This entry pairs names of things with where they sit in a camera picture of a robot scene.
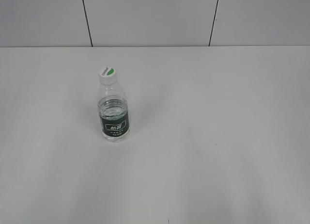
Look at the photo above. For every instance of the clear water bottle green label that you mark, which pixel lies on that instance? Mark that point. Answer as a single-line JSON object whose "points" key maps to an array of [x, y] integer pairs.
{"points": [[113, 111]]}

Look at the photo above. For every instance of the white green bottle cap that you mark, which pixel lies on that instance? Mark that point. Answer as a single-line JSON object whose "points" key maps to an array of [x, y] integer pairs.
{"points": [[108, 76]]}

